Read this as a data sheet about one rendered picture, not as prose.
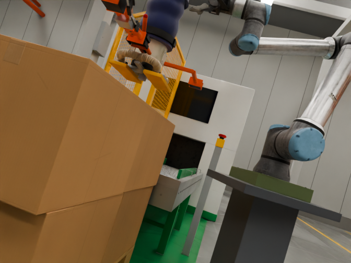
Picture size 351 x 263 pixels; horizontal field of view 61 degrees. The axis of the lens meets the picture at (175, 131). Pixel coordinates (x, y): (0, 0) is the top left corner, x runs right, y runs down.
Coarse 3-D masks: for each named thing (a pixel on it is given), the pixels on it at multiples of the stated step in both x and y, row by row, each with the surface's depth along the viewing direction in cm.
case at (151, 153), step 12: (156, 120) 148; (168, 120) 171; (144, 132) 135; (156, 132) 154; (168, 132) 178; (144, 144) 141; (156, 144) 161; (168, 144) 188; (144, 156) 146; (156, 156) 168; (132, 168) 134; (144, 168) 152; (156, 168) 176; (132, 180) 139; (144, 180) 159; (156, 180) 185
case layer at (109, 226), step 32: (128, 192) 141; (0, 224) 77; (32, 224) 75; (64, 224) 86; (96, 224) 112; (128, 224) 159; (0, 256) 76; (32, 256) 75; (64, 256) 93; (96, 256) 123
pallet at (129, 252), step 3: (132, 246) 185; (129, 249) 179; (132, 249) 187; (126, 252) 174; (129, 252) 181; (132, 252) 189; (123, 255) 168; (126, 255) 176; (129, 255) 183; (120, 258) 163; (123, 258) 176; (126, 258) 179; (129, 258) 186; (117, 261) 159; (120, 261) 176; (123, 261) 176; (126, 261) 181; (129, 261) 189
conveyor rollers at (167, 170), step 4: (164, 164) 423; (164, 168) 350; (168, 168) 376; (172, 168) 402; (160, 172) 286; (164, 172) 295; (168, 172) 312; (172, 172) 330; (176, 172) 347; (172, 176) 283; (176, 176) 292
